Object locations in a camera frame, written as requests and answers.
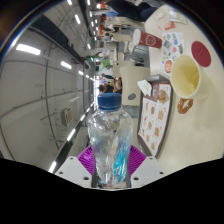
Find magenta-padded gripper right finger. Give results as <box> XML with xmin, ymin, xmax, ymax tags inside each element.
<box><xmin>125</xmin><ymin>145</ymin><xmax>165</xmax><ymax>189</ymax></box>

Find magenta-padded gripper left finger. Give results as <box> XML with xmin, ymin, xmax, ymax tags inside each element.
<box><xmin>54</xmin><ymin>145</ymin><xmax>98</xmax><ymax>189</ymax></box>

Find clear blue-capped water bottle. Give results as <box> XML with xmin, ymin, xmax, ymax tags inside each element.
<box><xmin>87</xmin><ymin>92</ymin><xmax>134</xmax><ymax>190</ymax></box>

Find brown food tray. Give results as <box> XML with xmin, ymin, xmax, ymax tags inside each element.
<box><xmin>136</xmin><ymin>74</ymin><xmax>174</xmax><ymax>158</ymax></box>

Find ceiling air conditioner unit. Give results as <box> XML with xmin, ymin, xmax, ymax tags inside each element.
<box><xmin>59</xmin><ymin>107</ymin><xmax>74</xmax><ymax>127</ymax></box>

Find crumpled white napkin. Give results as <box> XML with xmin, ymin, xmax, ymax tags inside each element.
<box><xmin>136</xmin><ymin>79</ymin><xmax>154</xmax><ymax>98</ymax></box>

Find cream chair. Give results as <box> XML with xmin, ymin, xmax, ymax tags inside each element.
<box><xmin>119</xmin><ymin>64</ymin><xmax>151</xmax><ymax>107</ymax></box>

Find red paper cup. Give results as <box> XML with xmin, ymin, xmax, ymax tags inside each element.
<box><xmin>132</xmin><ymin>28</ymin><xmax>163</xmax><ymax>49</ymax></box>

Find ceiling lights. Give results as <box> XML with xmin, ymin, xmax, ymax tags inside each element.
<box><xmin>14</xmin><ymin>0</ymin><xmax>104</xmax><ymax>174</ymax></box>

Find far cream chairs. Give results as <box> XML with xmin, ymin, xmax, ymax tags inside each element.
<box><xmin>89</xmin><ymin>13</ymin><xmax>143</xmax><ymax>81</ymax></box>

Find red sauce packet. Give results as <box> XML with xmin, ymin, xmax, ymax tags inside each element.
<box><xmin>163</xmin><ymin>20</ymin><xmax>176</xmax><ymax>31</ymax></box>

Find clear plastic packet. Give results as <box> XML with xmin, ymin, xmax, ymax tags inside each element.
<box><xmin>168</xmin><ymin>8</ymin><xmax>188</xmax><ymax>24</ymax></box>

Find cream mug with brown handle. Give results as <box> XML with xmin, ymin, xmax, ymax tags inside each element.
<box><xmin>170</xmin><ymin>54</ymin><xmax>216</xmax><ymax>115</ymax></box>

